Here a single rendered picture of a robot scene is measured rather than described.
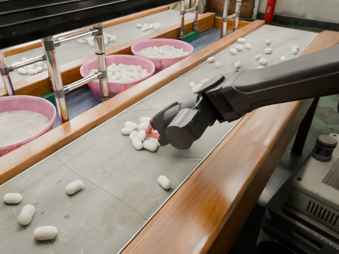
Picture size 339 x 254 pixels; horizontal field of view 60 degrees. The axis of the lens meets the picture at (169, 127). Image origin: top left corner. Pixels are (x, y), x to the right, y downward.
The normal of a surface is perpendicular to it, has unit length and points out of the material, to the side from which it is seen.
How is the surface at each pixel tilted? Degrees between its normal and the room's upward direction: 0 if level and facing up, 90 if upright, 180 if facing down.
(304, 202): 90
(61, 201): 0
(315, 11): 87
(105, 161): 0
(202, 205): 0
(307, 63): 42
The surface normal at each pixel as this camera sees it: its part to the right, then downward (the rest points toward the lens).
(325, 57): -0.64, -0.72
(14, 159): 0.02, -0.84
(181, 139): -0.45, 0.59
